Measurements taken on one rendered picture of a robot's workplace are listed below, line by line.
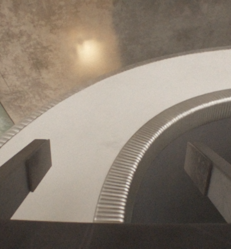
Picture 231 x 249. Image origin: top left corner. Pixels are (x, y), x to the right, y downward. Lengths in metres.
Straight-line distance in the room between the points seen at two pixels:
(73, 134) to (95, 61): 0.62
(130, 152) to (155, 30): 0.67
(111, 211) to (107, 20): 0.78
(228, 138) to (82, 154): 0.35
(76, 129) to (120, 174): 0.16
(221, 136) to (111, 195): 0.33
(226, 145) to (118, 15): 0.66
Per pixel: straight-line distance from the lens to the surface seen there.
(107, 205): 0.26
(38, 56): 1.05
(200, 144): 0.17
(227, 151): 0.55
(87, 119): 0.41
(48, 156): 0.17
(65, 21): 0.95
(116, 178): 0.28
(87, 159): 0.32
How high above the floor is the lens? 0.87
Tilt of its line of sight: 51 degrees down
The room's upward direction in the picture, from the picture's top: 169 degrees counter-clockwise
